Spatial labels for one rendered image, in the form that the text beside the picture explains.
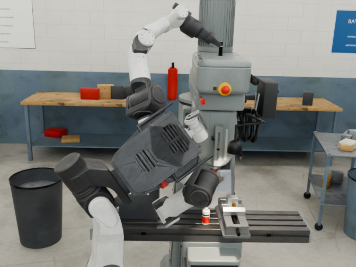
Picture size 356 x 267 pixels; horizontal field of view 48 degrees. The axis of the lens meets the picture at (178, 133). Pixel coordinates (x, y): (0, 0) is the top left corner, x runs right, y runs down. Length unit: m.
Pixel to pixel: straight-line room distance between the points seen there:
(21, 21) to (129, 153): 5.28
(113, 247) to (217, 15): 1.28
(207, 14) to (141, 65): 0.64
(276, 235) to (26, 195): 2.24
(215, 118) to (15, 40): 5.01
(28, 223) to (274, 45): 4.40
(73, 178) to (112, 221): 0.24
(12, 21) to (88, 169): 5.29
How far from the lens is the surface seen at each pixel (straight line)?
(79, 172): 1.54
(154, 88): 1.63
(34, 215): 3.81
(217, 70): 1.85
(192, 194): 1.60
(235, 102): 1.99
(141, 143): 1.49
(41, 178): 4.12
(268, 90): 2.35
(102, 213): 1.59
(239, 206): 2.26
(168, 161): 1.48
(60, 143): 6.10
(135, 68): 1.71
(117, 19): 6.29
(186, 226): 2.26
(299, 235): 2.38
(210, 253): 2.25
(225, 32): 2.23
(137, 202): 2.27
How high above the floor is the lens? 2.08
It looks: 17 degrees down
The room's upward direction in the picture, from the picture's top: 2 degrees clockwise
